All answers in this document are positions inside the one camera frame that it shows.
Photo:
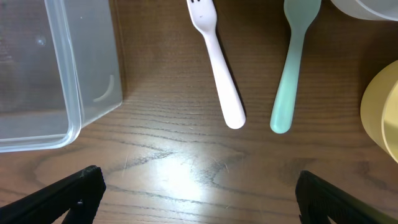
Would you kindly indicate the yellow plastic bowl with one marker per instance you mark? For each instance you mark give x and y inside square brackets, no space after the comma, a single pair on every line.
[378,110]

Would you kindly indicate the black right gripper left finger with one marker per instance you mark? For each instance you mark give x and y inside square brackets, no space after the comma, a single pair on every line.
[76,197]

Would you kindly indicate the grey plastic bowl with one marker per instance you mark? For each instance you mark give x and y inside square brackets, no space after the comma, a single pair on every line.
[373,10]

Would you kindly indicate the clear plastic container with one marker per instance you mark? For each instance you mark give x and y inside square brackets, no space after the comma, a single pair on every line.
[59,71]

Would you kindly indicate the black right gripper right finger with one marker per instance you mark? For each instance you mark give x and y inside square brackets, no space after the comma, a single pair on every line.
[321,202]

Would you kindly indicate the white plastic fork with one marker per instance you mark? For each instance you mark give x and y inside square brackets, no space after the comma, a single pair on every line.
[204,18]

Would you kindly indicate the mint green plastic spoon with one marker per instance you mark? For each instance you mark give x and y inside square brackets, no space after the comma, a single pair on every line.
[300,14]

